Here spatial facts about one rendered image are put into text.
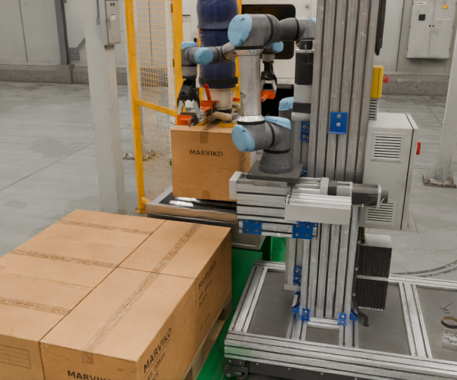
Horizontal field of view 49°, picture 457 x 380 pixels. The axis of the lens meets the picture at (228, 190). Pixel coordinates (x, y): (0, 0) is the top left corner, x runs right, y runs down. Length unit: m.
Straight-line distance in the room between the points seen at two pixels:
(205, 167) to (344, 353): 1.22
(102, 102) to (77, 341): 2.19
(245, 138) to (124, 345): 0.91
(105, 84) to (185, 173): 1.18
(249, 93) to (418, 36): 9.34
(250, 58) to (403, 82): 9.50
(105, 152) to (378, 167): 2.25
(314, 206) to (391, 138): 0.46
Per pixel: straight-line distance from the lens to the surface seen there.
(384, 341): 2.62
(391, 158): 2.28
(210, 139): 2.80
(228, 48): 2.35
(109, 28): 3.71
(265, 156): 2.17
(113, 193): 3.99
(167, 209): 2.99
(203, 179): 2.87
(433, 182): 5.55
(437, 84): 11.51
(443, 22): 11.29
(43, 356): 2.10
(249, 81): 2.03
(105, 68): 3.77
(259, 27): 2.03
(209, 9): 2.91
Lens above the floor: 1.70
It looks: 20 degrees down
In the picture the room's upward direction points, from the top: straight up
